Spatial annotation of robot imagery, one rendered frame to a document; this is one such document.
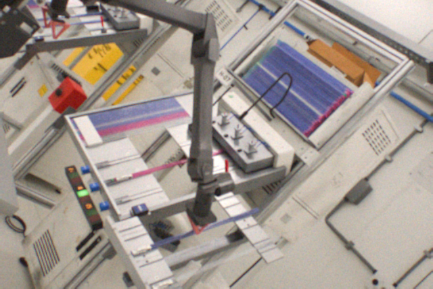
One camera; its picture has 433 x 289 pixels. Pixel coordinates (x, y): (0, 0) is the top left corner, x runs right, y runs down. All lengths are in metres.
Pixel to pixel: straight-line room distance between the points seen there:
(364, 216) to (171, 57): 1.64
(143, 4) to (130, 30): 1.63
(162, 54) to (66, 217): 1.27
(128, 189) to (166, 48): 1.52
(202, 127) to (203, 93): 0.11
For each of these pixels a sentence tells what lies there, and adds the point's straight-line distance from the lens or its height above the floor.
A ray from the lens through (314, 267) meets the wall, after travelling 3.55.
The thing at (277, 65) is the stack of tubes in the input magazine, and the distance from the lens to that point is 2.34.
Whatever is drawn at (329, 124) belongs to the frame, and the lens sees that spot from 2.05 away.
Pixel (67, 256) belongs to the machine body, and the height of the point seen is 0.27.
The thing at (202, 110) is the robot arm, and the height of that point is 1.20.
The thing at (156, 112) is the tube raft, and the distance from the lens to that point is 2.32.
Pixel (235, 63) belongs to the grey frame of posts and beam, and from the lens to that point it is 2.57.
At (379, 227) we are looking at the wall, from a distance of 3.48.
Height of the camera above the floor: 1.28
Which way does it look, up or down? 4 degrees down
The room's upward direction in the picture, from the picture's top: 45 degrees clockwise
